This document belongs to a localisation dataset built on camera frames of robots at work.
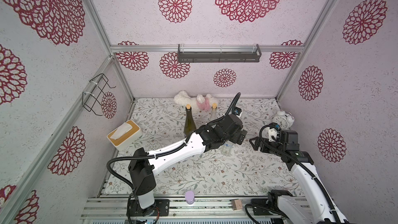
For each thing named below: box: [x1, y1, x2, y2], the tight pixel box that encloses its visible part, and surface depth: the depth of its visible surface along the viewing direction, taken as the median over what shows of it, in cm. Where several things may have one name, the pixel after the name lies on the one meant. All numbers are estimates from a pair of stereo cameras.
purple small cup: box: [185, 190, 195, 205], surface depth 71 cm
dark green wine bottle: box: [183, 103, 197, 138], surface depth 80 cm
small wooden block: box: [231, 199, 244, 210], surface depth 74 cm
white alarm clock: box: [272, 109, 295, 131], surface depth 99 cm
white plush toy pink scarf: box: [173, 90, 219, 112], surface depth 108 cm
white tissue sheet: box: [109, 122, 133, 140], surface depth 97 cm
